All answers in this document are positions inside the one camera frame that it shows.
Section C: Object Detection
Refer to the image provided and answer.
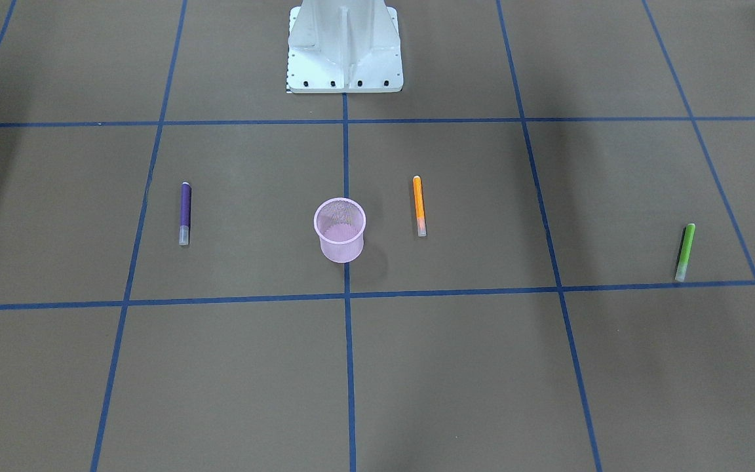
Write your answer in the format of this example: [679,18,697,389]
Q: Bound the orange marker pen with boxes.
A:
[412,174,427,238]

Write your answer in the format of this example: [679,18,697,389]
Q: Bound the purple marker pen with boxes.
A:
[178,182,192,246]

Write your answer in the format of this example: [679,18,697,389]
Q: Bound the green marker pen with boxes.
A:
[674,223,696,283]

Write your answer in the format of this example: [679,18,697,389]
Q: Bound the pink mesh pen holder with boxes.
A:
[313,197,368,264]

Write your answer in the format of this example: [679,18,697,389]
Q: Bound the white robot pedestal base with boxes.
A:
[286,1,404,94]

